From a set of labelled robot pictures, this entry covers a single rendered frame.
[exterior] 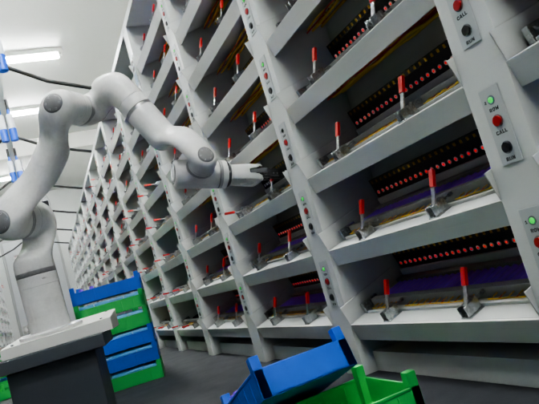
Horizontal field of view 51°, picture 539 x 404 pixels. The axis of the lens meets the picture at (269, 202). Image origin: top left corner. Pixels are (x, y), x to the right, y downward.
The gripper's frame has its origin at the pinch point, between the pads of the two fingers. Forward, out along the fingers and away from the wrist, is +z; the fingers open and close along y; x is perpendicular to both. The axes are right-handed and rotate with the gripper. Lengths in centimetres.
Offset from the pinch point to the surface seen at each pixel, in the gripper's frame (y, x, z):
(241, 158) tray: -12.5, 8.9, -5.6
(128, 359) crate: -103, -55, -33
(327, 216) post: 27.3, -18.8, 2.2
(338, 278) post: 27.3, -34.9, 3.3
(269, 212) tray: -3.5, -11.1, -1.2
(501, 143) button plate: 92, -20, -1
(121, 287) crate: -102, -24, -35
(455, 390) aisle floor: 63, -60, 6
